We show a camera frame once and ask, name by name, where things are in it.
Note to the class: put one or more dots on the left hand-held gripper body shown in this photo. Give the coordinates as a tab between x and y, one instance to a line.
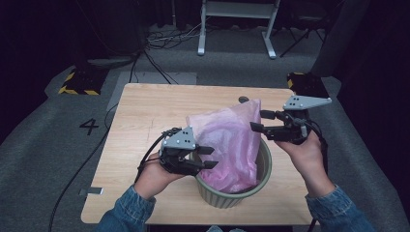
177	151

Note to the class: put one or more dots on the person's legs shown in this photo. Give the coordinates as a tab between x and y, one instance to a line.
225	229

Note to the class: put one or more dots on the black yellow striped base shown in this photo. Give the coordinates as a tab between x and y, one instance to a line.
309	84
82	82

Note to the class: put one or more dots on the grey leaning panel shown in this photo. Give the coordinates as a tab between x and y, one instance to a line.
338	38

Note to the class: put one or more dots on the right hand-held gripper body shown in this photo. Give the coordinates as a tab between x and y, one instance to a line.
295	124

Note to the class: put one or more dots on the green plastic bin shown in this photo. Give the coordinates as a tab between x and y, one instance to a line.
222	198

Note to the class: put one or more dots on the grey tape piece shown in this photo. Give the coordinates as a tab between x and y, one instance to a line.
92	191

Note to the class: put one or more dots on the pink plastic bag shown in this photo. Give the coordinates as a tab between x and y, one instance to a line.
232	148

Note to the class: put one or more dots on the grey round table plug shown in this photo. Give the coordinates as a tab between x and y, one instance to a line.
243	99

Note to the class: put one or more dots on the black tripod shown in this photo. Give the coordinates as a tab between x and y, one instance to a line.
301	37

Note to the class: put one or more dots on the person's left hand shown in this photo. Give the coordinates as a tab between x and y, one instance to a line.
154	180

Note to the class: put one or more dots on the white metal stand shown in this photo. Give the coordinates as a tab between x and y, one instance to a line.
238	9

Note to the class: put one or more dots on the person's right hand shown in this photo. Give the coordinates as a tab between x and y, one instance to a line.
307	161

